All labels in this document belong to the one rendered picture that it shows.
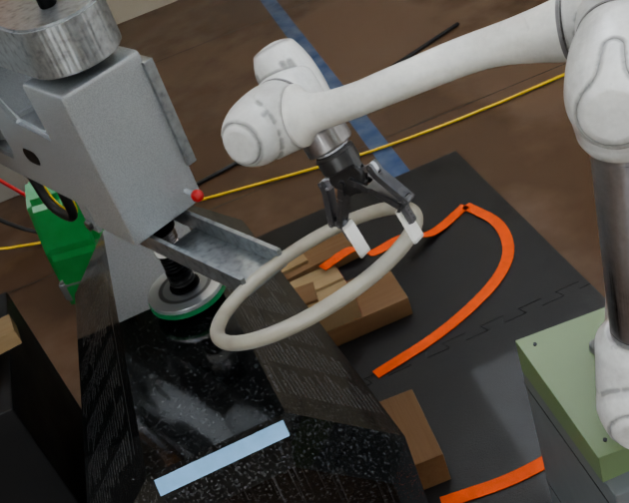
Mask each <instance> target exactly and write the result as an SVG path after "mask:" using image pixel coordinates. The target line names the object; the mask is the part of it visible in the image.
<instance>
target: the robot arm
mask: <svg viewBox="0 0 629 503"><path fill-rule="evenodd" d="M564 62H566V67H565V75H564V88H563V97H564V105H565V110H566V113H567V116H568V118H569V120H570V122H571V124H572V127H573V130H574V133H575V136H576V139H577V141H578V143H579V145H580V146H581V148H582V149H583V150H584V151H585V152H586V153H587V154H588V155H589V156H590V162H591V171H592V180H593V188H594V197H595V206H596V215H597V224H598V233H599V240H600V249H601V258H602V267H603V276H604V285H605V293H606V303H605V321H604V322H603V323H602V324H601V325H600V327H599V328H598V330H597V332H596V335H595V338H594V339H592V340H591V341H590V342H589V350H590V352H592V353H593V354H594V355H595V383H596V410H597V413H598V416H599V418H600V421H601V423H602V425H603V426H604V428H605V430H606V432H607V433H608V434H609V436H610V437H611V438H612V439H613V440H614V441H616V442H617V443H619V444H620V445H622V446H623V447H625V448H627V449H629V0H549V1H547V2H545V3H543V4H540V5H538V6H536V7H534V8H532V9H529V10H527V11H525V12H522V13H520V14H518V15H515V16H513V17H510V18H508V19H505V20H503V21H500V22H498V23H495V24H492V25H490V26H487V27H484V28H482V29H479V30H476V31H473V32H471V33H468V34H465V35H463V36H460V37H457V38H455V39H452V40H450V41H447V42H445V43H443V44H440V45H438V46H436V47H433V48H431V49H429V50H426V51H424V52H422V53H420V54H417V55H415V56H413V57H410V58H408V59H406V60H404V61H401V62H399V63H397V64H394V65H392V66H390V67H388V68H385V69H383V70H381V71H378V72H376V73H374V74H372V75H369V76H367V77H365V78H362V79H360V80H358V81H355V82H353V83H350V84H347V85H344V86H342V87H338V88H335V89H330V88H329V86H328V84H327V82H326V80H325V78H324V76H323V75H322V73H321V71H320V70H319V68H318V67H317V65H316V64H315V62H314V60H313V59H312V58H311V56H310V55H309V54H308V53H307V52H306V51H305V49H304V48H303V47H302V46H301V45H299V44H298V43H297V42H296V41H295V40H293V39H291V38H287V39H281V40H277V41H275V42H273V43H271V44H269V45H268V46H266V47H265V48H264V49H262V50H261V51H260V52H259V53H258V54H257V55H256V56H255V57H254V70H255V76H256V79H257V82H258V83H259V85H258V86H256V87H254V88H253V89H251V90H250V91H249V92H247V93H246V94H245V95H243V96H242V97H241V98H240V99H239V100H238V101H237V102H236V103H235V104H234V105H233V106H232V107H231V109H230V110H229V112H228V113H227V115H226V117H225V119H224V122H223V126H222V132H221V136H222V139H223V143H224V146H225V149H226V151H227V152H228V154H229V156H230V157H231V158H232V159H233V160H234V161H235V162H236V163H238V164H240V165H242V166H245V167H260V166H264V165H267V164H269V163H271V162H273V161H274V160H275V159H277V160H279V159H281V158H283V157H285V156H287V155H289V154H291V153H293V152H296V151H298V150H300V149H304V151H305V153H306V154H307V156H308V158H309V159H311V160H314V159H316V164H317V165H318V167H319V169H320V170H321V172H322V173H323V175H324V176H325V178H324V179H323V180H321V181H320V182H319V183H318V184H317V185H318V187H319V189H320V191H321V193H322V198H323V203H324V208H325V213H326V218H327V224H328V226H329V227H330V228H333V227H337V228H338V229H341V231H342V233H343V234H344V236H345V237H346V239H347V240H348V241H349V242H351V244H352V245H353V247H354V249H355V250H356V252H357V254H358V255H359V257H360V258H363V257H364V256H365V255H366V254H367V253H368V252H369V251H370V248H369V246H368V244H367V243H366V241H365V240H364V238H363V236H362V235H361V233H360V231H359V230H358V228H357V227H356V225H355V223H354V222H353V220H351V219H349V217H348V214H349V201H350V197H351V196H353V195H354V194H360V193H362V192H364V193H366V194H371V195H373V196H375V197H377V198H378V199H380V200H382V201H383V202H385V203H387V204H389V205H390V206H392V207H394V208H396V209H397V211H396V212H395V213H396V215H397V217H398V218H399V220H400V222H401V223H402V225H403V227H404V228H405V230H406V232H407V233H408V235H409V237H410V238H411V240H412V242H413V243H414V244H417V243H418V242H419V241H420V239H421V238H422V237H423V232H422V230H421V229H420V227H419V225H418V224H417V222H416V216H415V214H414V212H413V210H412V209H411V207H410V205H409V203H410V202H411V201H412V200H413V199H414V193H412V192H411V191H410V190H409V189H408V188H406V187H405V186H404V185H403V184H402V183H400V182H399V181H398V180H397V179H396V178H394V177H393V176H392V175H391V174H390V173H388V172H387V171H386V170H385V169H384V168H383V167H382V166H381V164H380V163H379V161H378V160H377V159H373V160H372V161H371V162H370V163H369V164H367V165H366V166H365V165H364V164H363V163H362V162H361V161H360V154H359V152H358V150H357V148H356V147H355V145H354V143H353V142H352V140H349V137H350V136H351V131H350V129H349V127H348V126H347V124H346V122H348V121H351V120H354V119H356V118H359V117H362V116H364V115H367V114H369V113H372V112H375V111H377V110H380V109H382V108H385V107H387V106H390V105H392V104H395V103H398V102H400V101H403V100H405V99H408V98H410V97H413V96H415V95H418V94H421V93H423V92H426V91H428V90H431V89H433V88H436V87H438V86H441V85H443V84H446V83H449V82H451V81H454V80H456V79H459V78H462V77H465V76H467V75H470V74H473V73H476V72H479V71H483V70H487V69H491V68H495V67H500V66H507V65H516V64H531V63H564ZM334 188H336V189H337V196H335V191H334ZM336 200H338V201H337V202H336Z"/></svg>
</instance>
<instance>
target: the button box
mask: <svg viewBox="0 0 629 503"><path fill-rule="evenodd" d="M140 56H141V58H142V62H141V63H142V66H143V68H144V70H145V73H146V75H147V77H148V79H149V82H150V84H151V86H152V88H153V91H154V93H155V95H156V97H157V100H158V102H159V104H160V107H161V109H162V111H163V113H164V116H165V118H166V120H167V122H168V125H169V127H170V129H171V131H172V134H173V136H174V138H175V140H176V143H177V145H178V147H179V149H180V152H181V154H182V156H183V158H184V161H185V163H186V165H187V166H189V165H191V164H192V163H194V162H195V161H196V160H197V159H196V157H195V155H194V152H193V150H192V148H191V145H190V143H189V141H188V139H187V136H186V134H185V132H184V129H183V127H182V125H181V122H180V120H179V118H178V116H177V113H176V111H175V109H174V106H173V104H172V102H171V99H170V97H169V95H168V93H167V90H166V88H165V86H164V83H163V81H162V79H161V76H160V74H159V72H158V69H157V67H156V65H155V63H154V60H153V58H151V57H147V56H143V55H140Z"/></svg>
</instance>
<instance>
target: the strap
mask: <svg viewBox="0 0 629 503"><path fill-rule="evenodd" d="M465 211H467V212H469V213H472V214H474V215H476V216H478V217H480V218H482V219H484V220H486V221H487V222H489V223H490V224H491V225H492V226H493V227H494V228H495V229H496V230H497V232H498V234H499V236H500V239H501V242H502V256H501V260H500V263H499V265H498V267H497V269H496V271H495V273H494V274H493V276H492V278H491V279H490V280H489V281H488V283H487V284H486V285H485V286H484V287H483V289H482V290H481V291H480V292H479V293H478V294H477V295H476V296H475V297H474V298H473V299H472V300H471V301H470V302H469V303H468V304H467V305H466V306H464V307H463V308H462V309H461V310H460V311H459V312H458V313H457V314H455V315H454V316H453V317H452V318H451V319H450V320H448V321H447V322H446V323H445V324H443V325H442V326H441V327H439V328H438V329H437V330H435V331H434V332H433V333H431V334H430V335H429V336H427V337H426V338H424V339H423V340H421V341H420V342H418V343H417V344H415V345H414V346H412V347H410V348H409V349H407V350H406V351H404V352H402V353H401V354H399V355H398V356H396V357H394V358H393V359H391V360H390V361H388V362H386V363H385V364H383V365H382V366H380V367H378V368H377V369H375V370H374V371H373V373H374V374H375V375H376V376H377V377H378V378H381V377H382V376H384V375H385V374H387V373H389V372H390V371H392V370H393V369H395V368H397V367H398V366H400V365H401V364H403V363H405V362H406V361H408V360H409V359H411V358H412V357H414V356H416V355H417V354H419V353H420V352H422V351H424V350H425V349H427V348H428V347H430V346H431V345H433V344H434V343H435V342H437V341H438V340H440V339H441V338H442V337H444V336H445V335H446V334H448V333H449V332H450V331H451V330H453V329H454V328H455V327H456V326H458V325H459V324H460V323H461V322H462V321H464V320H465V319H466V318H467V317H468V316H469V315H470V314H471V313H473V312H474V311H475V310H476V309H477V308H478V307H479V306H480V305H481V304H482V303H483V302H484V301H485V300H486V299H487V298H488V297H489V296H490V295H491V294H492V293H493V291H494V290H495V289H496V288H497V287H498V285H499V284H500V283H501V281H502V280H503V279H504V277H505V275H506V274H507V272H508V270H509V268H510V266H511V263H512V260H513V256H514V242H513V238H512V234H511V232H510V230H509V228H508V227H507V225H506V224H505V223H504V222H503V221H502V220H501V219H500V218H499V217H498V216H496V215H494V214H493V213H491V212H488V211H486V210H484V209H482V208H480V207H478V206H475V205H473V204H471V203H468V204H467V205H460V206H459V207H458V208H457V209H455V210H454V211H453V212H452V213H451V214H450V215H449V216H448V217H447V218H446V219H444V220H443V221H442V222H441V223H440V224H438V225H437V226H436V227H434V228H433V229H431V230H430V231H428V232H425V233H423V238H426V237H432V236H435V235H437V234H439V233H440V232H442V231H443V230H445V229H446V228H447V227H449V226H450V225H451V224H452V223H453V222H454V221H455V220H456V219H457V218H459V217H460V216H461V215H462V214H463V213H464V212H465ZM399 236H400V235H399ZM399 236H396V237H394V238H392V239H390V240H388V241H387V242H385V243H383V244H382V245H380V246H378V247H377V248H375V249H373V250H370V251H369V252H368V253H367V254H368V255H371V256H374V255H378V254H380V253H382V252H385V251H387V250H388V249H389V248H390V247H391V246H392V245H393V243H394V242H395V241H396V240H397V239H398V237H399ZM352 252H356V250H355V249H354V248H353V247H348V248H345V249H343V250H341V251H339V252H338V253H336V254H335V255H333V256H332V257H331V258H329V259H328V260H326V261H325V262H324V263H322V264H321V265H320V266H319V267H321V268H323V269H324V270H328V269H329V268H331V267H332V266H333V265H335V264H336V263H337V262H339V261H340V260H341V259H343V258H344V257H346V256H347V255H349V254H350V253H352ZM543 470H545V468H544V464H543V459H542V456H541V457H539V458H537V459H535V460H533V461H532V462H530V463H528V464H526V465H524V466H522V467H520V468H518V469H516V470H514V471H511V472H509V473H507V474H504V475H502V476H500V477H497V478H494V479H492V480H489V481H486V482H483V483H480V484H477V485H474V486H471V487H468V488H465V489H462V490H459V491H456V492H453V493H450V494H447V495H444V496H441V497H439V498H440V501H441V503H464V502H467V501H470V500H473V499H476V498H479V497H482V496H485V495H488V494H491V493H494V492H497V491H499V490H502V489H505V488H507V487H510V486H512V485H514V484H517V483H519V482H521V481H523V480H525V479H527V478H529V477H531V476H533V475H535V474H537V473H539V472H541V471H543Z"/></svg>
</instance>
